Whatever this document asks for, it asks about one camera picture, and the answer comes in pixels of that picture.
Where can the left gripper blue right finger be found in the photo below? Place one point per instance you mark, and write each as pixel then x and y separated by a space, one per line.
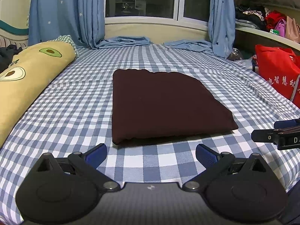
pixel 206 156

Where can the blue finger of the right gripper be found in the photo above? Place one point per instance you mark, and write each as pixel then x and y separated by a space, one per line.
pixel 287 123

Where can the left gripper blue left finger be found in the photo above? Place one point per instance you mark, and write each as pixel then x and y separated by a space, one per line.
pixel 95 156

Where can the maroon vintage league sweater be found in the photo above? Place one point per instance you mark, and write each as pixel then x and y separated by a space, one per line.
pixel 164 105

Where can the black clothes on shelf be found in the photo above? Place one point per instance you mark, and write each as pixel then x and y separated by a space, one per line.
pixel 254 14

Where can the dark navy clothes pile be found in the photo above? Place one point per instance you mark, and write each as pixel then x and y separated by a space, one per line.
pixel 6 56

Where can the blue white checked bedsheet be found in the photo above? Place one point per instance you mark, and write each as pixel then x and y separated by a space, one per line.
pixel 74 114

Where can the red fabric tote bag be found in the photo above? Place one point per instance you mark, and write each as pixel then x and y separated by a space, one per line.
pixel 280 68

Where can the pink handbag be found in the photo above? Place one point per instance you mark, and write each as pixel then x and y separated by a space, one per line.
pixel 288 29

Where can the red item on shelf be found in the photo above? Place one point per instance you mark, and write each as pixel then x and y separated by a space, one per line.
pixel 272 19

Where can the right blue star curtain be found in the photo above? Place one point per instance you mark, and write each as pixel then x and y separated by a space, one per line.
pixel 222 27

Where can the blue star curtain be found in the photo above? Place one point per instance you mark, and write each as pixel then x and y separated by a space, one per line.
pixel 222 27
pixel 83 20

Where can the green checked pillow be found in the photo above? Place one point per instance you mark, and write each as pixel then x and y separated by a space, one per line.
pixel 68 39

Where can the teal trimmed headboard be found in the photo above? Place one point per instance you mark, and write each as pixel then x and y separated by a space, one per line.
pixel 10 35

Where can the left blue star curtain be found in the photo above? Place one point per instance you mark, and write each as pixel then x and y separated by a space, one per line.
pixel 83 20

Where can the white framed window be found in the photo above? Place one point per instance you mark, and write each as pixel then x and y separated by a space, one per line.
pixel 185 13

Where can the silver metal chair frame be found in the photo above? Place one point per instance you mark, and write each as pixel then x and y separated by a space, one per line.
pixel 295 89

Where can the white curved wall shelf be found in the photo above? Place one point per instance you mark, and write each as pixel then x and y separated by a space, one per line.
pixel 249 37

